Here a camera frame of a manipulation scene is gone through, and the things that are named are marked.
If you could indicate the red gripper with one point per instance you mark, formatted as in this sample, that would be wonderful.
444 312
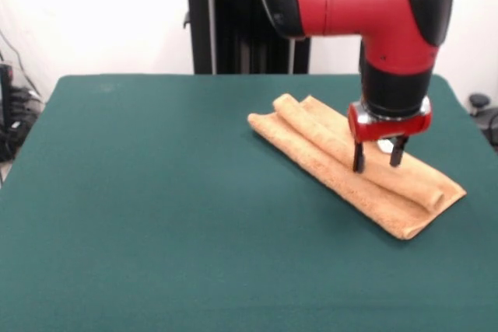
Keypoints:
389 131

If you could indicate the orange terry towel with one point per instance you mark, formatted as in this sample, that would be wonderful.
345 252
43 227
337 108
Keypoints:
311 141

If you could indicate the black office chair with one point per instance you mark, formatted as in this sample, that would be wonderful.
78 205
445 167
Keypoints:
482 110

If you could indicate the dark green table cloth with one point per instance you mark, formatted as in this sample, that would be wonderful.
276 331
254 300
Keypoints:
116 231

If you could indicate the black electronics box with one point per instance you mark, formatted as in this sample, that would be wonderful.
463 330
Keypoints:
4 83

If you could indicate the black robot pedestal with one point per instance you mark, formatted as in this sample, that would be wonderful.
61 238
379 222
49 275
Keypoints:
233 36

